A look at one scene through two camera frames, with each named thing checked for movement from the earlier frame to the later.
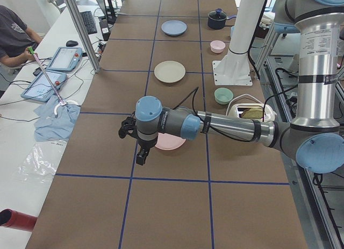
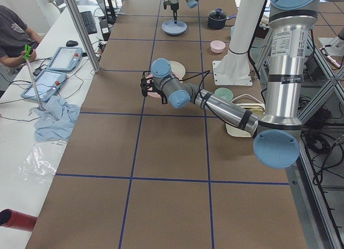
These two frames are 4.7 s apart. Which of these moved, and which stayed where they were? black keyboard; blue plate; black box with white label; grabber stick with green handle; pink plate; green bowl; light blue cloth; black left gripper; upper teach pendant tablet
Moved: grabber stick with green handle; pink plate; black left gripper
Stayed: black box with white label; green bowl; blue plate; light blue cloth; black keyboard; upper teach pendant tablet
